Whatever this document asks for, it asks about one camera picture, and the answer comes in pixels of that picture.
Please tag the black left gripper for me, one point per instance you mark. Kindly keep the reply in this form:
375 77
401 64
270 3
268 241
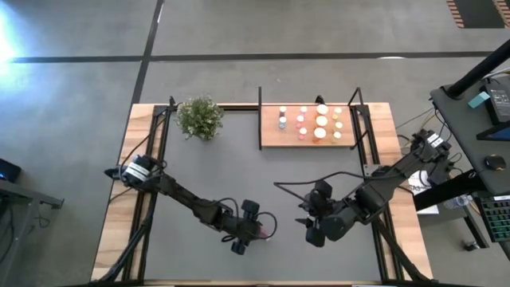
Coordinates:
239 229

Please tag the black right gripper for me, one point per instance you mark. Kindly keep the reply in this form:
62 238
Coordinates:
338 221

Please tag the teal medicine bottle red pills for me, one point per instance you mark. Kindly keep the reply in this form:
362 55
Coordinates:
263 232
283 108

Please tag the blue medicine bottle white cap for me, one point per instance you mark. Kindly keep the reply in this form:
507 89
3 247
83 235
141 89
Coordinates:
282 120

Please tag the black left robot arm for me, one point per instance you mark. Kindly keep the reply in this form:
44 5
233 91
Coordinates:
187 199

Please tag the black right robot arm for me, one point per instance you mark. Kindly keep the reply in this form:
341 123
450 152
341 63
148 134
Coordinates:
398 175

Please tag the wooden shelf board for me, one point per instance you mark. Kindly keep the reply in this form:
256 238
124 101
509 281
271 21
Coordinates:
287 139

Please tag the white paper sheet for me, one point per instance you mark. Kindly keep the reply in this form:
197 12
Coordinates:
416 187

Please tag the green potted plant black pot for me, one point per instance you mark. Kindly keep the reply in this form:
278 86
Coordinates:
199 115

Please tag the black desk support beam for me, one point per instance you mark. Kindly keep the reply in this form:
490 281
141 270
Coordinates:
450 193

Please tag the clear plastic bottle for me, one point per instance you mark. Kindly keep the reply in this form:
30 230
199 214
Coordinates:
458 201

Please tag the black desk caster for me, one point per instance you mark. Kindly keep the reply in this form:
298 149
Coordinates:
472 246

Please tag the dark grey desk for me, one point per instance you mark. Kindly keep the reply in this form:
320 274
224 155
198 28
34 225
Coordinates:
466 119

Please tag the backlit black keyboard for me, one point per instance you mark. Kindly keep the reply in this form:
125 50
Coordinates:
498 219

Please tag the black computer mouse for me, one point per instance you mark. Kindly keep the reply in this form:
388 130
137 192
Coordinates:
495 162

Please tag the small teal box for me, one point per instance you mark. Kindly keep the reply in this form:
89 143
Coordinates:
478 99

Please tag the tablet with blue screen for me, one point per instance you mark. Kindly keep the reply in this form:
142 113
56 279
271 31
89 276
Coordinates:
498 133

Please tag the black power adapter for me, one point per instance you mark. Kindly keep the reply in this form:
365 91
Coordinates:
500 101

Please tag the black round pole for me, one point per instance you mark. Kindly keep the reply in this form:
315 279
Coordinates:
478 71

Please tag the grey side desk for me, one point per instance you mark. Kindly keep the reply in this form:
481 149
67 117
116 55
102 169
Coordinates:
24 193

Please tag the black electronic box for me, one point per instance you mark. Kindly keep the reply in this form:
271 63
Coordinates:
9 171

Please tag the orange black striped floor mat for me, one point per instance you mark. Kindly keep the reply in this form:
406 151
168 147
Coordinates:
478 12

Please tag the small black bracket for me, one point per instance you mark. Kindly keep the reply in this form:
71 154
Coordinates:
172 101
319 99

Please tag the black aluminium table frame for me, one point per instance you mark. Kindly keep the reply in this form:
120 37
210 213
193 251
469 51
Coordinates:
239 107

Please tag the black shelf side frame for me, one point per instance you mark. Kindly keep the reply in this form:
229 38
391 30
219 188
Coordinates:
260 99
360 93

